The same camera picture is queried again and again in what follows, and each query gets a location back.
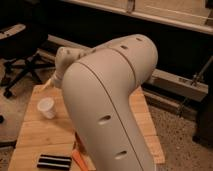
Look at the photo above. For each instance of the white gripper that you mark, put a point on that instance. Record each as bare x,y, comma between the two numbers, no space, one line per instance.
65,56

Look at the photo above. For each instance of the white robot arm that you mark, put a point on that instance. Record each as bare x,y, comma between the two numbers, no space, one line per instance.
96,85

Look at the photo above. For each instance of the white paper cup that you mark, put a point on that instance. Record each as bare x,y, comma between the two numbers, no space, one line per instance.
47,107

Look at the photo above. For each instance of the black office chair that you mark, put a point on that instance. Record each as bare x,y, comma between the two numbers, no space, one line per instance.
20,37

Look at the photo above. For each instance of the black striped rectangular block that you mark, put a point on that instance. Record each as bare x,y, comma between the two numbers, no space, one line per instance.
54,162

